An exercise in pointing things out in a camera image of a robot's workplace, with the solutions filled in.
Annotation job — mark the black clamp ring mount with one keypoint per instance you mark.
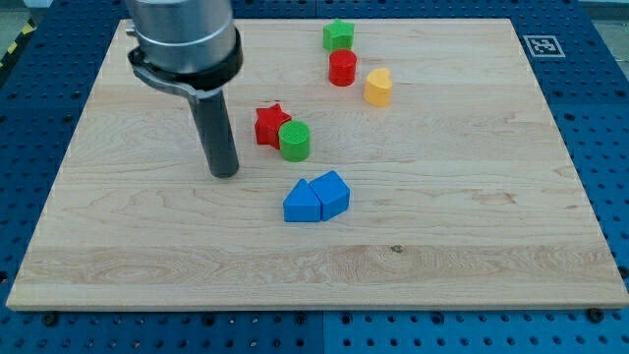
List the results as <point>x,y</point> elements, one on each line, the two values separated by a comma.
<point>213,78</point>

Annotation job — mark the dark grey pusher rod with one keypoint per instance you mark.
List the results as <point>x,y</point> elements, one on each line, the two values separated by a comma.
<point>213,125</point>

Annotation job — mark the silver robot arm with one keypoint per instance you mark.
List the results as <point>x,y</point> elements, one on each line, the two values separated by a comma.
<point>191,48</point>

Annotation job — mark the red star block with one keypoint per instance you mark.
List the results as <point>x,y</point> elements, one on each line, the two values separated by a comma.
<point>268,123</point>

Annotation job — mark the green cylinder block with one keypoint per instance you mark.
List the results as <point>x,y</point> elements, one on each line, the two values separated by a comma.
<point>295,141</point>

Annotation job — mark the blue triangle block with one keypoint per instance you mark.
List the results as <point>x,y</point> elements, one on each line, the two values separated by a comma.
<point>302,204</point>

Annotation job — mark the red cylinder block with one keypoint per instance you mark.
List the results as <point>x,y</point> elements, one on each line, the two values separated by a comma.
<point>342,65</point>

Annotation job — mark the green star block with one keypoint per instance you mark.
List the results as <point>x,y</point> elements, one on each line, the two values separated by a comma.
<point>338,35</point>

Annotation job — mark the blue pentagon block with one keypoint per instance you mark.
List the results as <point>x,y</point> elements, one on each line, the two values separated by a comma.
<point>332,192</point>

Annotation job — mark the yellow heart block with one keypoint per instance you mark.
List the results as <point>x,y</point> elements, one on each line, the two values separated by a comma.
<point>378,87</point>

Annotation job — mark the wooden board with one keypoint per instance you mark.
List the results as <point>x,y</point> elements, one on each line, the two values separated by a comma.
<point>463,195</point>

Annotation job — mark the white fiducial marker tag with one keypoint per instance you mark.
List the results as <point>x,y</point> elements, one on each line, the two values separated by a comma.
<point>543,46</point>

